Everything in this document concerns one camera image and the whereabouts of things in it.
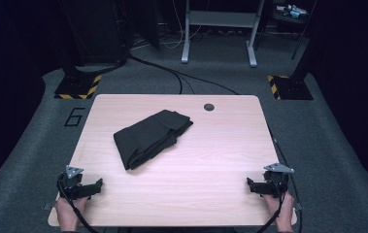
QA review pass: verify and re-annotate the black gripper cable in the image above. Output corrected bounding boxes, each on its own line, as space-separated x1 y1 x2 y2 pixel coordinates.
255 181 286 233
56 173 100 233

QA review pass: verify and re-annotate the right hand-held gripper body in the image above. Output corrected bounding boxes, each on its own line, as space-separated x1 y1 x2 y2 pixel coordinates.
261 162 295 198

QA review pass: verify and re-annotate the dark shelf with clutter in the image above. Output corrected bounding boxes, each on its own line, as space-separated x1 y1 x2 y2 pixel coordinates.
268 0 317 61

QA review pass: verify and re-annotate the black cable along table edge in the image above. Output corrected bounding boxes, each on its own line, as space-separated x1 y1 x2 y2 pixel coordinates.
267 124 303 233

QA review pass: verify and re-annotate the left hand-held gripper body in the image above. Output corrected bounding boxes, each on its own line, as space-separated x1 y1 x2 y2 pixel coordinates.
56 165 88 201

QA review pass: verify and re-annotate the black stand base hazard tape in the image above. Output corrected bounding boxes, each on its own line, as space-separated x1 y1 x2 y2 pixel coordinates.
266 73 315 101
53 66 103 101

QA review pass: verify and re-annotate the person's right hand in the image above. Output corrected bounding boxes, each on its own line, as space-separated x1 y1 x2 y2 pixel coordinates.
262 190 295 233

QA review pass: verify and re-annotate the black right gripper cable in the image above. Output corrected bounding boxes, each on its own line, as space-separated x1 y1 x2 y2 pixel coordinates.
255 181 286 233

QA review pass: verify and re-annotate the black pleated skirt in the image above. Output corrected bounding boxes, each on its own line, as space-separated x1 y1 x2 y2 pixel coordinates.
113 109 194 171

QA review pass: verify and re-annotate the black floor cable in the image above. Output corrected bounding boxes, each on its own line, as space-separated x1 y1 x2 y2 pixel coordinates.
126 53 240 96

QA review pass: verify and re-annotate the black cabinet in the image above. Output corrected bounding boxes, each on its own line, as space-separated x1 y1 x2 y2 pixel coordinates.
57 0 131 67

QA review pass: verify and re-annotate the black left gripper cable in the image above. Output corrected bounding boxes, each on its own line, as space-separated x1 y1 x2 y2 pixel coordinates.
56 173 100 233

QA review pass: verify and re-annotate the white floor cable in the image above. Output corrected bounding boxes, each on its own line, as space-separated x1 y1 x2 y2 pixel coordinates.
129 0 203 51

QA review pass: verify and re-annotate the white metal desk frame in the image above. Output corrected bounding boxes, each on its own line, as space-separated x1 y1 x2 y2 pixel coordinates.
181 0 266 68

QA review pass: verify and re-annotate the person's left hand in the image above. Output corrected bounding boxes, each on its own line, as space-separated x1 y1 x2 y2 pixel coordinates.
54 194 90 233

